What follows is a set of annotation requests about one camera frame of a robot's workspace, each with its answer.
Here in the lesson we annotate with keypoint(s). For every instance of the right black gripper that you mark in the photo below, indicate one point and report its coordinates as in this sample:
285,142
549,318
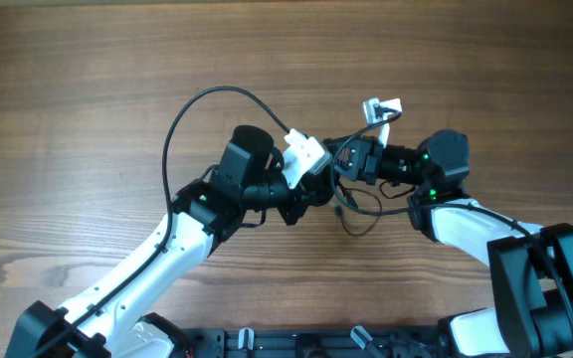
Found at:
365,156

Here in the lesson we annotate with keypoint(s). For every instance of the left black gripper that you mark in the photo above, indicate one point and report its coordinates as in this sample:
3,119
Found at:
303,195

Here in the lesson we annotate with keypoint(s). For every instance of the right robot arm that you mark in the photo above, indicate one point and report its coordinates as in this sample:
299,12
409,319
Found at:
531,266

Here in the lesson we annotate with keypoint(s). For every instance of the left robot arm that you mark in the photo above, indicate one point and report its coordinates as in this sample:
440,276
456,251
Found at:
112,317

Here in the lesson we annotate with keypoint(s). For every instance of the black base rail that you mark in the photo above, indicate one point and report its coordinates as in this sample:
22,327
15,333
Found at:
395,342

